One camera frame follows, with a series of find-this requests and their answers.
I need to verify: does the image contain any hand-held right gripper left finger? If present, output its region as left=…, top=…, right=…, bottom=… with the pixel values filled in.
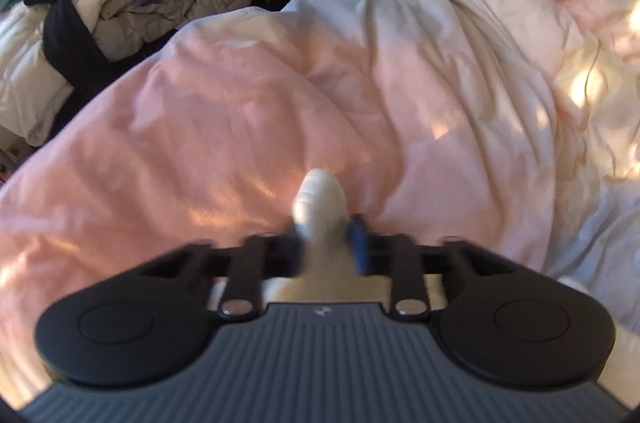
left=145, top=228, right=306, bottom=319

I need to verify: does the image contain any white quilt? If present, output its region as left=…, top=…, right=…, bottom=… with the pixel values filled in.
left=0, top=0, right=76, bottom=147

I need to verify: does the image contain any pink duvet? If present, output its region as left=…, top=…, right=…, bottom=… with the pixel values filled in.
left=0, top=0, right=640, bottom=409

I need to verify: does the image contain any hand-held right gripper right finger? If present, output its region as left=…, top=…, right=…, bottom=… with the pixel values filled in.
left=347, top=215, right=506, bottom=319

